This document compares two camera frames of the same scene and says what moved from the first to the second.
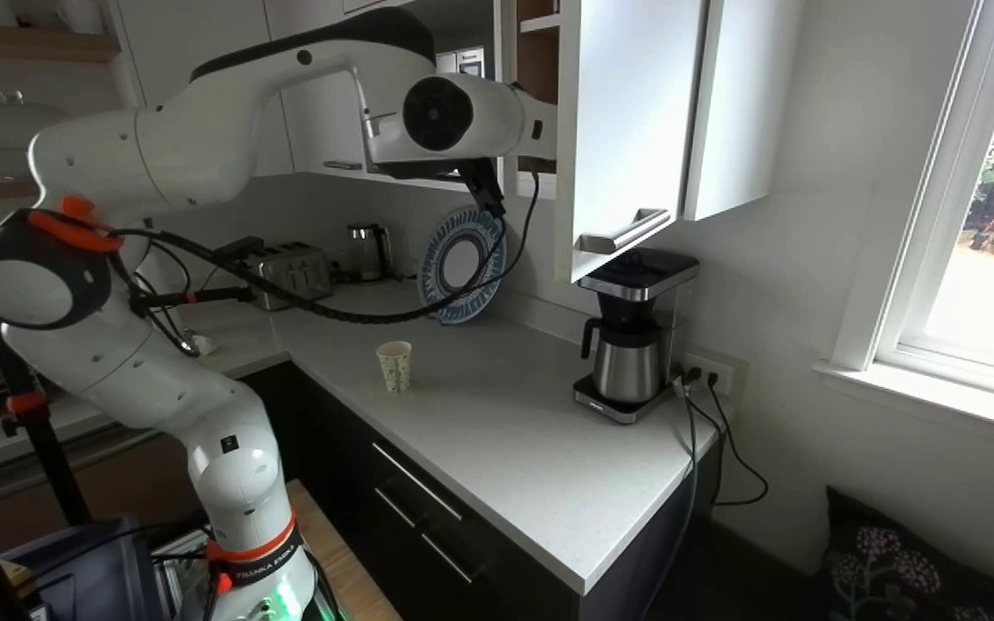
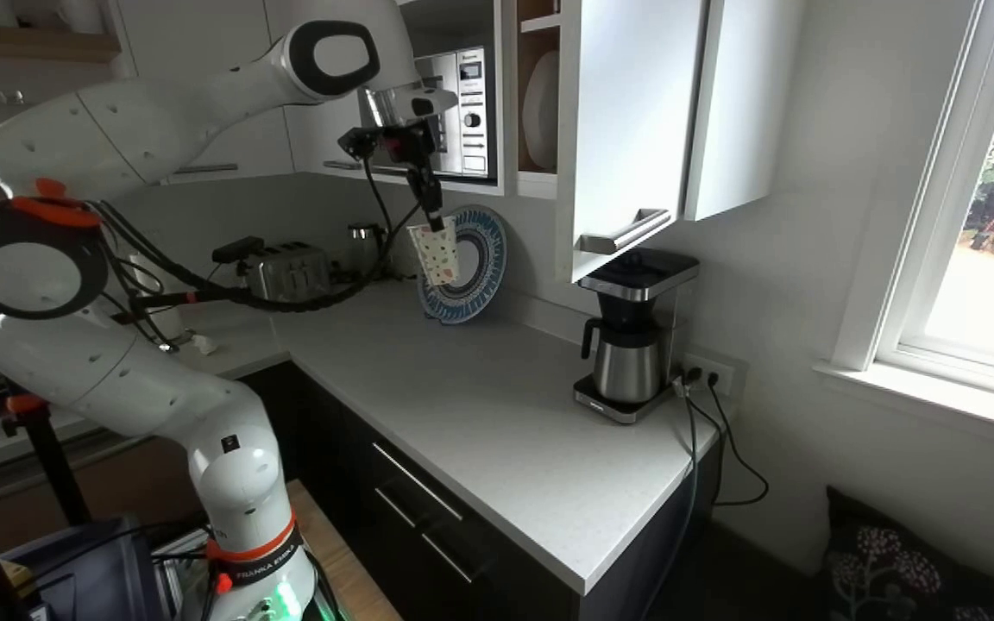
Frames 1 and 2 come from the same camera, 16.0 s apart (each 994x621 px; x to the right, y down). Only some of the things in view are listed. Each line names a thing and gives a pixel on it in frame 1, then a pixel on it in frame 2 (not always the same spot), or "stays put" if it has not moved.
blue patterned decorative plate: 460,250 stays put
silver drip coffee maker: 621,339 stays put
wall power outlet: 714,379 stays put
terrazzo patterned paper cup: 395,362 -> 437,250
